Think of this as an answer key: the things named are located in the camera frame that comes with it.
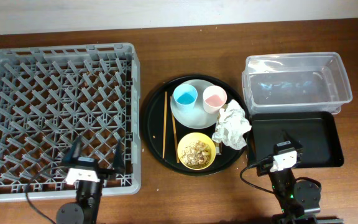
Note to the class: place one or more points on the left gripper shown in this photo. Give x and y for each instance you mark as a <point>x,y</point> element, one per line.
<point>89,165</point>

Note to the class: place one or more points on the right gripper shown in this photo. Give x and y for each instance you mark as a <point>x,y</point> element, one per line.
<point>288,147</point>

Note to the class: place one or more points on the white napkin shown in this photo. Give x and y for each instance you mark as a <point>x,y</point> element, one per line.
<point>231,126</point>

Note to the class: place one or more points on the rice and peanut shell scraps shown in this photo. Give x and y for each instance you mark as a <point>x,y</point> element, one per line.
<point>196,154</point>

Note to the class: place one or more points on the yellow plastic bowl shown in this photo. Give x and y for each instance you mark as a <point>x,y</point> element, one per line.
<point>197,137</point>

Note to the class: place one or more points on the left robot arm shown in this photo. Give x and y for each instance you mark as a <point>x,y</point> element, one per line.
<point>85,208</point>

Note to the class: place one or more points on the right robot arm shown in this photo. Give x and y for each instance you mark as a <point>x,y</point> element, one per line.
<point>298,197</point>

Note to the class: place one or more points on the grey dishwasher rack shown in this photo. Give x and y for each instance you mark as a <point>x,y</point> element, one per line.
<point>51,95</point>

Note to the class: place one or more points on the black rectangular tray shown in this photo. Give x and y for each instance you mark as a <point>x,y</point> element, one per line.
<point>315,131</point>

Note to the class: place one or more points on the clear plastic storage box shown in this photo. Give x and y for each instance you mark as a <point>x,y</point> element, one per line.
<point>295,82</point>

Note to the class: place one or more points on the pink plastic cup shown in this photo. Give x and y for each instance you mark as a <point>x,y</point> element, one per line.
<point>214,97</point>

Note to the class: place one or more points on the grey round plate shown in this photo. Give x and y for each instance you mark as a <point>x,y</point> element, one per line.
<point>196,118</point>

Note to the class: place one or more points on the round black tray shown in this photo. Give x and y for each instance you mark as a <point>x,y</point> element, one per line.
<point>152,128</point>

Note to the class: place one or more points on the blue plastic cup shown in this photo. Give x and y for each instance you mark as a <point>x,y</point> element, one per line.
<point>185,96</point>

